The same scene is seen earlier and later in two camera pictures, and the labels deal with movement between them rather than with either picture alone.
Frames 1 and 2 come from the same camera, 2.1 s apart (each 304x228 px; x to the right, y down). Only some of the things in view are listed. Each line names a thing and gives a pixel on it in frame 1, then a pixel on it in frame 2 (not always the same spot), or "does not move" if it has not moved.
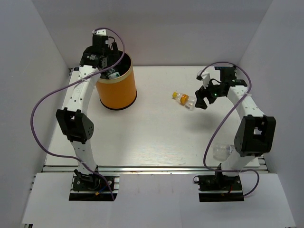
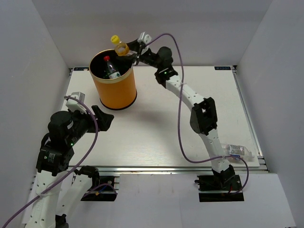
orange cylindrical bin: x=120 y=92 does not move
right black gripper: x=202 y=93 → x=128 y=60
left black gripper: x=113 y=57 → x=104 y=120
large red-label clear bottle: x=112 y=73 does not move
